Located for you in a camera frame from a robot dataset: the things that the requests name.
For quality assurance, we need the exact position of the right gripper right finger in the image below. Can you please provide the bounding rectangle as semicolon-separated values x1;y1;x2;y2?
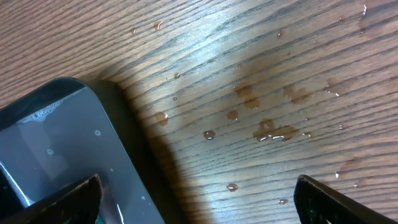
294;174;397;224

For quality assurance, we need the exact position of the green scrubbing sponge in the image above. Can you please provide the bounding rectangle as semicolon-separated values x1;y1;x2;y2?
95;213;105;224

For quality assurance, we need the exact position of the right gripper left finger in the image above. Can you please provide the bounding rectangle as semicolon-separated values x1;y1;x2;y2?
1;174;103;224

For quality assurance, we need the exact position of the black water tray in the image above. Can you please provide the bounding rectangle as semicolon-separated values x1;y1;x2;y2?
1;77;188;223

